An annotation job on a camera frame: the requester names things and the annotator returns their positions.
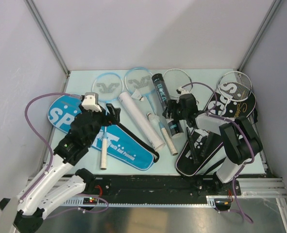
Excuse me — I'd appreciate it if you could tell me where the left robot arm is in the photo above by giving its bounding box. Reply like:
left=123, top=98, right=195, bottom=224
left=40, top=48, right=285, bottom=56
left=0, top=103, right=121, bottom=233

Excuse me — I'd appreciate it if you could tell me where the blue racket bag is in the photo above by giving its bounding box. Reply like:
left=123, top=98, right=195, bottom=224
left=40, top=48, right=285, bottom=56
left=47, top=95, right=159, bottom=171

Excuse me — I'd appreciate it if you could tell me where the white shuttlecock tube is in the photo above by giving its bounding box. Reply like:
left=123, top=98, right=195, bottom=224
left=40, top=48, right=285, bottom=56
left=118, top=92, right=165, bottom=152

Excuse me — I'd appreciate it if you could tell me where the white cable duct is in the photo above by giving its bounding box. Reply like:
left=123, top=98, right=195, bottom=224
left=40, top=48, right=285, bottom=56
left=58, top=196, right=234, bottom=208

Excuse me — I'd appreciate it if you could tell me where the white racket with black handle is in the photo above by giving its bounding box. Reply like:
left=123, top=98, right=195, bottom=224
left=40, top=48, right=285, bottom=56
left=161, top=68, right=200, bottom=166

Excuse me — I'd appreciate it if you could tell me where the blue racket right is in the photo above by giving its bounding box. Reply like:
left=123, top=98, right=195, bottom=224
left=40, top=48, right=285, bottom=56
left=124, top=67, right=178, bottom=156

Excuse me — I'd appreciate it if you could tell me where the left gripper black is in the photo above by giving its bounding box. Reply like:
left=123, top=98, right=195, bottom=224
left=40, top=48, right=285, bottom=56
left=79, top=103, right=120, bottom=145

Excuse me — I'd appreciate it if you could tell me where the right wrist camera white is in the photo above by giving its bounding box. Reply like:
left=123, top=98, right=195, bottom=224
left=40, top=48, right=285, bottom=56
left=176, top=86, right=190, bottom=96

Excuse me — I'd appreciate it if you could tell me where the blue racket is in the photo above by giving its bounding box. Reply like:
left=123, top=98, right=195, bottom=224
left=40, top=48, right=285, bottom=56
left=92, top=72, right=124, bottom=170
left=124, top=67, right=178, bottom=156

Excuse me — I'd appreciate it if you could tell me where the blue racket left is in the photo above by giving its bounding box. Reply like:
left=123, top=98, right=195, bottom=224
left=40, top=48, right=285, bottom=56
left=92, top=72, right=124, bottom=170

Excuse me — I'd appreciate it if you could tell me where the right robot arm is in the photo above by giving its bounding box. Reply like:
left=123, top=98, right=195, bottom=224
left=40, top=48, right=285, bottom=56
left=163, top=94, right=263, bottom=195

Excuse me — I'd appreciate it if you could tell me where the aluminium frame post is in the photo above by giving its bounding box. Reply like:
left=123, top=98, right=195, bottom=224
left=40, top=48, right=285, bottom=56
left=236, top=0, right=285, bottom=72
left=24, top=0, right=70, bottom=77

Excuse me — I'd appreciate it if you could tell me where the white shuttlecock blue band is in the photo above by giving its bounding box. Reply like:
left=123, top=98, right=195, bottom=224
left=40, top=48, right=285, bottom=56
left=147, top=113, right=160, bottom=124

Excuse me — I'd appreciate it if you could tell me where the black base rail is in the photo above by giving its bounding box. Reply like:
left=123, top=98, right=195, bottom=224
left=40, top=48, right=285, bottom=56
left=85, top=175, right=241, bottom=204

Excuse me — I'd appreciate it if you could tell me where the black racket bag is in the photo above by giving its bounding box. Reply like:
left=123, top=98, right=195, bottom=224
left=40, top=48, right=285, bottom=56
left=175, top=84, right=256, bottom=177

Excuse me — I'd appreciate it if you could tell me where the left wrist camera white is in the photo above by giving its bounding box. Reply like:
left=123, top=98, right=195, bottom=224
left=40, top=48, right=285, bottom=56
left=82, top=92, right=102, bottom=112

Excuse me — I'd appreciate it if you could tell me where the black shuttlecock tube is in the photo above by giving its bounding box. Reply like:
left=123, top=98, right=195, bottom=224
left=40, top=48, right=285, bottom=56
left=152, top=73, right=183, bottom=139

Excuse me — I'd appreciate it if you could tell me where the right aluminium frame post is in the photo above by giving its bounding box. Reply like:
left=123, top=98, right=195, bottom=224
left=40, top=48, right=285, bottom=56
left=236, top=0, right=285, bottom=72

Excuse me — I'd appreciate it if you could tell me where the left aluminium frame post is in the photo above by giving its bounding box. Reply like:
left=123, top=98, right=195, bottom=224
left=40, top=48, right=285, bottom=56
left=24, top=0, right=70, bottom=77

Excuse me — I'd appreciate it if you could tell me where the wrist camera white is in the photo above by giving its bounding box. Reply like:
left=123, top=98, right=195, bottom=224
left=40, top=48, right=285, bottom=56
left=176, top=86, right=190, bottom=96
left=82, top=92, right=102, bottom=112

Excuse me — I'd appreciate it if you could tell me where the white racket on black bag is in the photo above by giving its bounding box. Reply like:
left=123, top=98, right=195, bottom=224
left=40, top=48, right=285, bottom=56
left=206, top=71, right=253, bottom=117

